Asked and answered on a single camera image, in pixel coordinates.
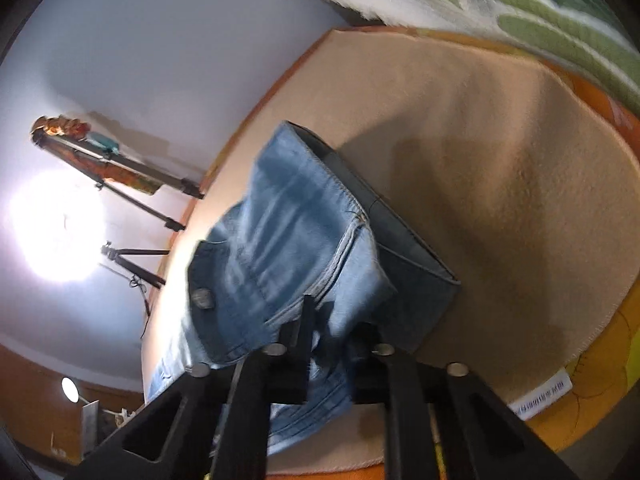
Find beige fleece blanket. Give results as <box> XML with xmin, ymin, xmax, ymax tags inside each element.
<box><xmin>140</xmin><ymin>27</ymin><xmax>640</xmax><ymax>476</ymax></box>

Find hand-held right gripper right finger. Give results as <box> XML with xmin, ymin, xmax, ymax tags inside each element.
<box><xmin>349</xmin><ymin>322</ymin><xmax>591</xmax><ymax>480</ymax></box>

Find green patterned white pillow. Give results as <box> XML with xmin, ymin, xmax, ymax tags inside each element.
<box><xmin>270</xmin><ymin>0</ymin><xmax>640</xmax><ymax>111</ymax></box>

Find silver tripod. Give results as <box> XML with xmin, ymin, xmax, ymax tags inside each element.
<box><xmin>30</xmin><ymin>115</ymin><xmax>206</xmax><ymax>233</ymax></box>

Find small black tripod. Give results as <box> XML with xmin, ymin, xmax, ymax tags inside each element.
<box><xmin>100</xmin><ymin>241</ymin><xmax>171</xmax><ymax>290</ymax></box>

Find blue denim pants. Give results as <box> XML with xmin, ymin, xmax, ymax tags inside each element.
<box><xmin>142</xmin><ymin>120</ymin><xmax>462</xmax><ymax>456</ymax></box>

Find black lamp cable with switch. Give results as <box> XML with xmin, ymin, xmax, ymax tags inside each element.
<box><xmin>129</xmin><ymin>275</ymin><xmax>152</xmax><ymax>341</ymax></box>

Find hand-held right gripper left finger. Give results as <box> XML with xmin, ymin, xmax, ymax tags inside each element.
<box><xmin>65</xmin><ymin>294</ymin><xmax>319</xmax><ymax>480</ymax></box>

